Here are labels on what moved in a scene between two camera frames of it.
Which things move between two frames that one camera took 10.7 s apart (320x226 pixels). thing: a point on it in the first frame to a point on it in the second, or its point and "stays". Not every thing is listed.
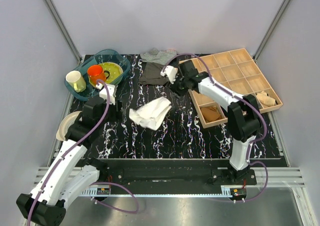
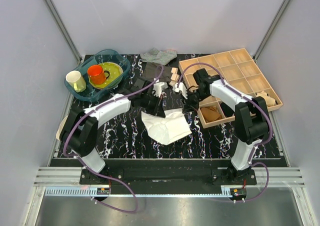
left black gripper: (118, 115) to (158, 110)
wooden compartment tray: (235, 71) stays
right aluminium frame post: (274, 22) stays
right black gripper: (172, 87) to (189, 107)
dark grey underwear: (152, 75) stays
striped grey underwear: (154, 56) stays
